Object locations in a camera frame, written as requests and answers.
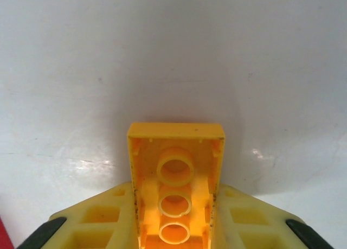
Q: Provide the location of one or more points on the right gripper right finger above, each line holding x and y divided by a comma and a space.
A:
252, 222

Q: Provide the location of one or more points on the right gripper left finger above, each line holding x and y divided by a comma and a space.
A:
95, 222

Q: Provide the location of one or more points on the red lego brick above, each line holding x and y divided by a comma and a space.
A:
1, 232

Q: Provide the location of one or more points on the yellow lego brick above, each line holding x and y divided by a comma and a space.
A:
176, 132

